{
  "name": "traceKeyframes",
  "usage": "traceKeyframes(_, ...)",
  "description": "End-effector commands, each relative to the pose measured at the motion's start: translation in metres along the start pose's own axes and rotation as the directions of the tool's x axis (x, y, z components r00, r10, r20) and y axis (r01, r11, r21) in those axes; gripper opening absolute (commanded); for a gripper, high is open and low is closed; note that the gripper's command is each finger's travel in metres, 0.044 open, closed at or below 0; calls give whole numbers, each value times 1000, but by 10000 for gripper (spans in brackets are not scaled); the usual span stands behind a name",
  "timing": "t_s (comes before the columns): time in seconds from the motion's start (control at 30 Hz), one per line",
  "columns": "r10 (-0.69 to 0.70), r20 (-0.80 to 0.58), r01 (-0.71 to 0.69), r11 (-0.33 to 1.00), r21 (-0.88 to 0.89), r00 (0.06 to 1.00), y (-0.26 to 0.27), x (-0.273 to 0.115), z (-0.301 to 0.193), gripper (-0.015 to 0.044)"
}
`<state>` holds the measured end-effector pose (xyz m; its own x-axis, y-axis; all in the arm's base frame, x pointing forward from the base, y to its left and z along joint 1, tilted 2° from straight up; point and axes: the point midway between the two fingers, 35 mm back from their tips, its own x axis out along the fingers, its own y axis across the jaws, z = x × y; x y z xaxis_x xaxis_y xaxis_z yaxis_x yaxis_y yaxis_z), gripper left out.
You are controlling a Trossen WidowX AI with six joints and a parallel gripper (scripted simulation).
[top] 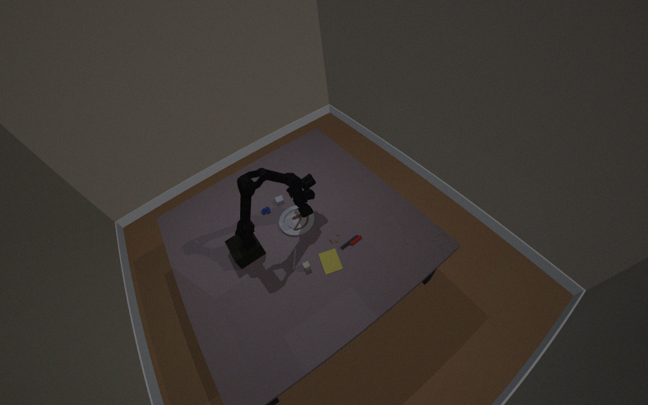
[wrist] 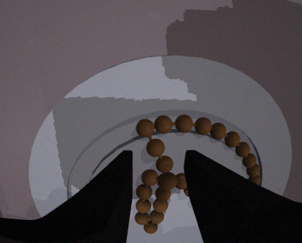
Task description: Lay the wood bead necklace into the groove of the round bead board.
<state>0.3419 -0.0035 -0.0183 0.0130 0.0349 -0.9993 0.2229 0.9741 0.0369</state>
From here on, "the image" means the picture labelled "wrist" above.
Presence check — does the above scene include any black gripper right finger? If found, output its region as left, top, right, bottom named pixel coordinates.
left=184, top=151, right=302, bottom=243

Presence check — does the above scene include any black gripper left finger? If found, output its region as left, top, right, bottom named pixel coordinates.
left=0, top=151, right=133, bottom=243

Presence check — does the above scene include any grey round tray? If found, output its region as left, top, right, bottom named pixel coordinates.
left=29, top=55, right=292, bottom=243

